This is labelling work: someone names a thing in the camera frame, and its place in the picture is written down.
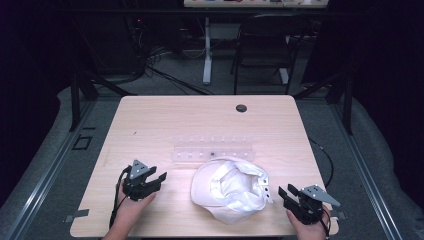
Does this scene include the black metal frame stand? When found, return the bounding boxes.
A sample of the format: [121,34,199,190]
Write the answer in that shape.
[292,70,355,136]
[68,70,138,133]

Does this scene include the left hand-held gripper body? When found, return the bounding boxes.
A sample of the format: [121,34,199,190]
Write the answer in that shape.
[121,159,158,202]

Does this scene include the black folding chair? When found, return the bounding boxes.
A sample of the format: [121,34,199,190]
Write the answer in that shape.
[230,13,312,96]

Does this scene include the black cable beside table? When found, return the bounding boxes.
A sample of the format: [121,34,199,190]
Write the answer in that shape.
[308,137,335,188]

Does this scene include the aluminium floor rail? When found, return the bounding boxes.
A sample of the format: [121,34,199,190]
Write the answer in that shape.
[0,99,98,240]
[328,99,405,240]

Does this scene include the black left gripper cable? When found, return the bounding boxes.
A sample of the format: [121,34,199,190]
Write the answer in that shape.
[108,165,132,230]

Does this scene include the grey tape strip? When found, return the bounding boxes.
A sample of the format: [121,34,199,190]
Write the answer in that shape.
[63,208,90,223]
[329,209,348,221]

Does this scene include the clear acrylic rack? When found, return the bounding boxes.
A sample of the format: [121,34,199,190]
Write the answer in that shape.
[171,134,257,165]

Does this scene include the person's left hand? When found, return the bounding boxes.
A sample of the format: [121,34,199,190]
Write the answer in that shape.
[114,180,158,224]

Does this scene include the white desk top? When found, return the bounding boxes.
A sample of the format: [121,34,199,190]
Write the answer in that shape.
[183,0,330,9]

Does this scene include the white baseball cap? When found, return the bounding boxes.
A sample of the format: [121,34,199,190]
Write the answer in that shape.
[189,156,274,225]

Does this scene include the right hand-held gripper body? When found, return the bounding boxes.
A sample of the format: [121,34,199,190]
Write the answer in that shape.
[287,184,342,225]

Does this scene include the person's right hand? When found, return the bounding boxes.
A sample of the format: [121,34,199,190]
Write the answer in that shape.
[285,205,333,240]

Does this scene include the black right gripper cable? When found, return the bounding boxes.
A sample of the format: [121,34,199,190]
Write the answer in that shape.
[319,208,332,240]

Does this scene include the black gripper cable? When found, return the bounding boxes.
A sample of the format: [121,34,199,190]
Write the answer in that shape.
[108,165,132,230]
[319,208,332,240]

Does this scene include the black floor cable bundle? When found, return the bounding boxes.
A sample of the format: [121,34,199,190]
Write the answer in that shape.
[125,16,215,97]

